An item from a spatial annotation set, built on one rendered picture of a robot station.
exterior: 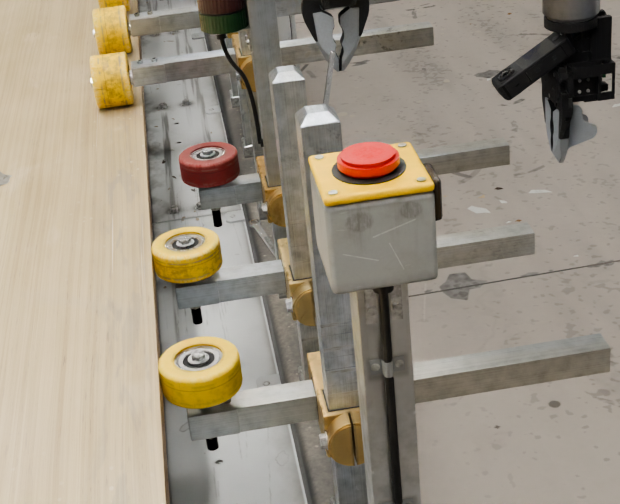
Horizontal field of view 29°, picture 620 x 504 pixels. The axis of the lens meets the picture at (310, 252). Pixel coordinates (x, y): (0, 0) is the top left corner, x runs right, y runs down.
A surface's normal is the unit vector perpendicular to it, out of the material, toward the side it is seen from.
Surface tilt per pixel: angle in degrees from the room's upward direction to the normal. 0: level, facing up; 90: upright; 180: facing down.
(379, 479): 90
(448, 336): 0
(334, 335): 90
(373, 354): 90
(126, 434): 0
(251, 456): 0
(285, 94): 90
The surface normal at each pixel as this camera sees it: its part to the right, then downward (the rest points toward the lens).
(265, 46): 0.15, 0.46
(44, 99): -0.09, -0.88
